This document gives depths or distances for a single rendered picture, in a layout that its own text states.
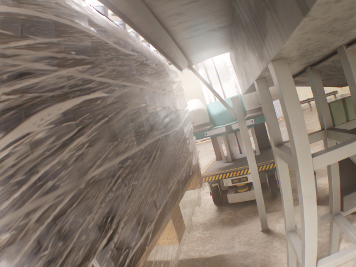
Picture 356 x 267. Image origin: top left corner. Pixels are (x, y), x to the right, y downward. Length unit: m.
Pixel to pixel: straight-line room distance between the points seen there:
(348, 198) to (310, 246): 0.33
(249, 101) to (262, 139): 0.51
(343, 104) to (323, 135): 0.15
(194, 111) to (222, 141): 0.39
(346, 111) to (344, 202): 0.33
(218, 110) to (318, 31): 1.45
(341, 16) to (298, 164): 0.30
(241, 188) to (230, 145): 0.45
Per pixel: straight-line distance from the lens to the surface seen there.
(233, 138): 1.79
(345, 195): 0.83
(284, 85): 0.42
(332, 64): 0.66
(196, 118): 1.59
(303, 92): 9.95
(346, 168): 1.15
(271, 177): 1.57
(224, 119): 1.69
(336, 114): 0.74
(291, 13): 0.28
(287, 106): 0.42
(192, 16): 0.68
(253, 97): 1.50
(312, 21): 0.27
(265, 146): 1.89
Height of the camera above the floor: 0.73
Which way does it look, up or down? 1 degrees down
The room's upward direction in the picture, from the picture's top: 16 degrees counter-clockwise
